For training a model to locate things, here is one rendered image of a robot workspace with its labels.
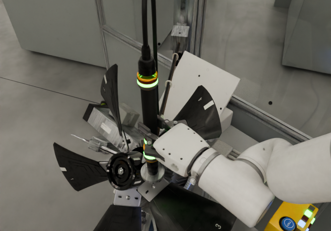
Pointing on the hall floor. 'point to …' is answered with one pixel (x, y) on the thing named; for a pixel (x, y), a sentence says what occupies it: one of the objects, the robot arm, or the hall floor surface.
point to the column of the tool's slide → (185, 7)
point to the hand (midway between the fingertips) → (150, 125)
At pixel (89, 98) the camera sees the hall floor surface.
